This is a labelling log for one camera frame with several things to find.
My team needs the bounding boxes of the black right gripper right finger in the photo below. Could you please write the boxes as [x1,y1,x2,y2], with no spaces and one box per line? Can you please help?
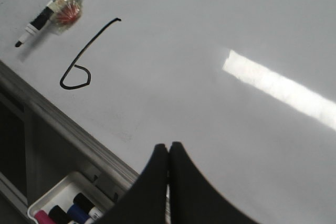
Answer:
[169,142,252,223]

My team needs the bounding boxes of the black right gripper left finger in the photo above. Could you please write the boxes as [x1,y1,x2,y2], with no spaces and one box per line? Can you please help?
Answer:
[96,144,169,223]

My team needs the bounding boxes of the white black-tipped whiteboard marker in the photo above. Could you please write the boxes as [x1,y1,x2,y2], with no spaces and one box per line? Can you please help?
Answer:
[15,0,80,48]

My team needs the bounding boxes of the black marker in tray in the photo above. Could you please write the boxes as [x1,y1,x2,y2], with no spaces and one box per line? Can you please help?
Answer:
[73,193,103,220]
[48,205,72,224]

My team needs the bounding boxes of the blue marker in tray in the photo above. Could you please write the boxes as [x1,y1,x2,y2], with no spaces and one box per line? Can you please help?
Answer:
[67,204,90,224]

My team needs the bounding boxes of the white marker tray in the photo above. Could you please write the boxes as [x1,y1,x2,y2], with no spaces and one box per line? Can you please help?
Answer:
[27,172,114,223]

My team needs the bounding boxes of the pink marker in tray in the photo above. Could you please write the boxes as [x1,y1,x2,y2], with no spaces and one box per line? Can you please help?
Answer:
[34,210,50,224]

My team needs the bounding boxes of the white whiteboard with aluminium frame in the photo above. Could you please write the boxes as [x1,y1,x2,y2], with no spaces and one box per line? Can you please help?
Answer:
[1,0,335,223]

